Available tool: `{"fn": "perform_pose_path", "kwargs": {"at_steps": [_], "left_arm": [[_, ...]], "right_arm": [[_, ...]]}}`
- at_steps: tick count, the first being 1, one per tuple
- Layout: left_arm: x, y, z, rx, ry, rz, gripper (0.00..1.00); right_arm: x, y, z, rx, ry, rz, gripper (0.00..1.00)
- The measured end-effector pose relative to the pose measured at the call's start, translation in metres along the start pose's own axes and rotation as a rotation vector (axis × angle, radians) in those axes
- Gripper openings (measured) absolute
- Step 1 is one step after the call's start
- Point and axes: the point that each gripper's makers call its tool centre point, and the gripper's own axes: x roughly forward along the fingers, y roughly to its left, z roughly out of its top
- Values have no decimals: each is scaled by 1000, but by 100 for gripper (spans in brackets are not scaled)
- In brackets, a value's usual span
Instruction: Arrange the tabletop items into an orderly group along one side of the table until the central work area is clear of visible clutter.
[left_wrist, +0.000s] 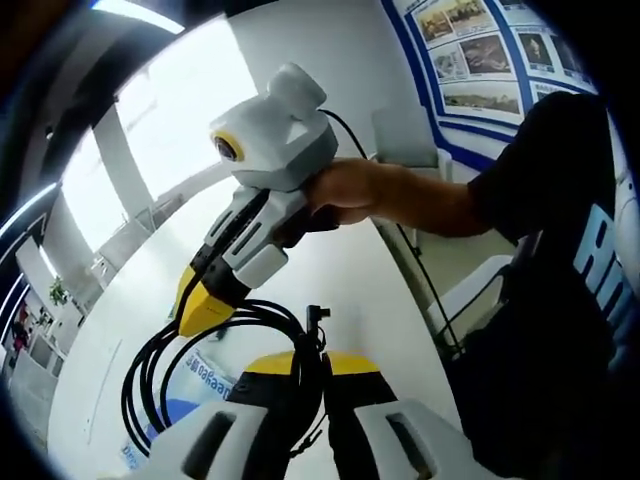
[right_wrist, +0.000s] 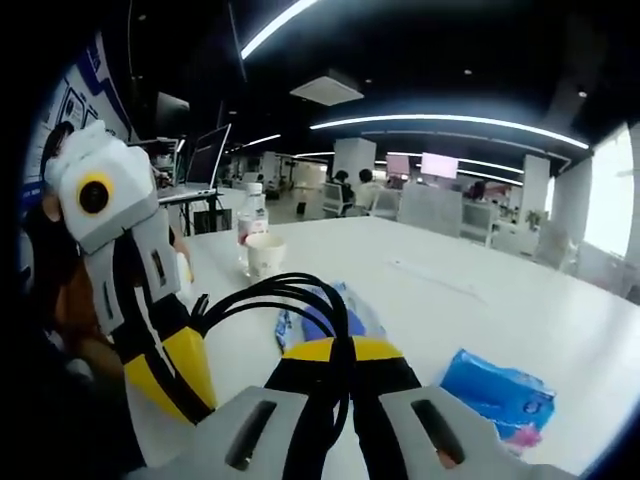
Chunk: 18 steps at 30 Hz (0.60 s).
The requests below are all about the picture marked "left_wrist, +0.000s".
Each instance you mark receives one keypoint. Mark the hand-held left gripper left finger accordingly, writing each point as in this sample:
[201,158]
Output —
[240,430]

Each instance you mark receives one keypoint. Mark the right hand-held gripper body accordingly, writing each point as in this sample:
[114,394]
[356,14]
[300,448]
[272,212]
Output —
[280,140]

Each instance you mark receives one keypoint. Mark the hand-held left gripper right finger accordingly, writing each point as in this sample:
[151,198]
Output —
[380,430]

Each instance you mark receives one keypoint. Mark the white blue wipes packet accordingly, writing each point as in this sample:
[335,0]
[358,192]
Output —
[200,370]

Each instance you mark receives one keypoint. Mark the person's right hand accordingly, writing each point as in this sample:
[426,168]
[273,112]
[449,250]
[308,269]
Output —
[350,192]

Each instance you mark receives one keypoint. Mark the wide bright window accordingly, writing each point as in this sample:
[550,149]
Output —
[190,100]

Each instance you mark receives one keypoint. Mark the white chair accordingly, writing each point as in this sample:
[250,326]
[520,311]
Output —
[405,135]
[475,285]

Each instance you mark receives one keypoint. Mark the narrow bright window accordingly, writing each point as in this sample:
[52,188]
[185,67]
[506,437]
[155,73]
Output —
[105,190]

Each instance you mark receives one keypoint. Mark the short ceiling light strip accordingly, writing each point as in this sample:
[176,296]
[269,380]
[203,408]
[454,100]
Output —
[140,14]

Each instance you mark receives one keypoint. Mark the potted green plant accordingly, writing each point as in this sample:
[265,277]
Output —
[58,291]

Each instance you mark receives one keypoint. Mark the person in black shirt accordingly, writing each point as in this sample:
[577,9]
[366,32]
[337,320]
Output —
[540,300]

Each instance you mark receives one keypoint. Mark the long curved ceiling light strip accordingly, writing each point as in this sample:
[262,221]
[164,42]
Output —
[25,212]

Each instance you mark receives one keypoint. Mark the white chest device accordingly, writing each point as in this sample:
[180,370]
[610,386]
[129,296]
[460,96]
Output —
[627,165]

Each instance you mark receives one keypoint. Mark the blue white wall poster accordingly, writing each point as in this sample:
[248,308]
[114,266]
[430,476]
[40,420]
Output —
[475,60]

